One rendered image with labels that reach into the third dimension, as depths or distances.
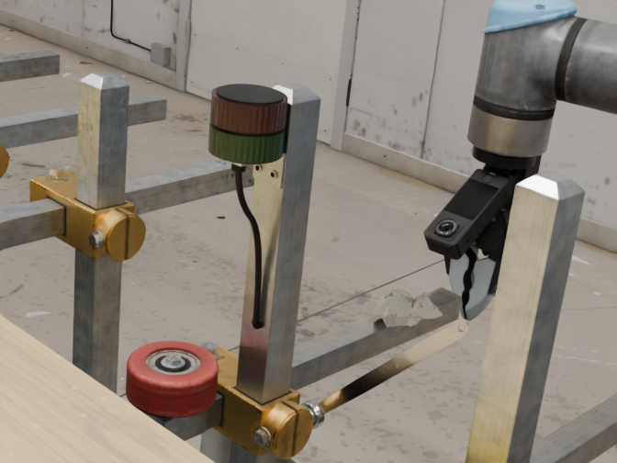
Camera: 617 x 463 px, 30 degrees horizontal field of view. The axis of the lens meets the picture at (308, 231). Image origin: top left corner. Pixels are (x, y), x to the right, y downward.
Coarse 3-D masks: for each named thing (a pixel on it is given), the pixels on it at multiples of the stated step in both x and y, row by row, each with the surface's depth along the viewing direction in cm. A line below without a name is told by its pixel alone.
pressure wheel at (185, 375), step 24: (144, 360) 99; (168, 360) 99; (192, 360) 101; (216, 360) 101; (144, 384) 97; (168, 384) 96; (192, 384) 97; (216, 384) 100; (144, 408) 97; (168, 408) 97; (192, 408) 98
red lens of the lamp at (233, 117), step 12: (216, 96) 88; (216, 108) 88; (228, 108) 87; (240, 108) 87; (252, 108) 87; (264, 108) 87; (276, 108) 88; (216, 120) 89; (228, 120) 88; (240, 120) 87; (252, 120) 87; (264, 120) 88; (276, 120) 88; (252, 132) 88; (264, 132) 88
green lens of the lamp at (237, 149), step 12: (216, 132) 89; (216, 144) 89; (228, 144) 88; (240, 144) 88; (252, 144) 88; (264, 144) 88; (276, 144) 89; (216, 156) 89; (228, 156) 89; (240, 156) 88; (252, 156) 89; (264, 156) 89; (276, 156) 90
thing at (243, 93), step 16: (224, 96) 88; (240, 96) 88; (256, 96) 89; (272, 96) 89; (240, 176) 92; (256, 176) 95; (272, 176) 93; (240, 192) 92; (256, 224) 95; (256, 240) 95; (256, 256) 96; (256, 272) 97; (256, 288) 98; (256, 304) 98; (256, 320) 99
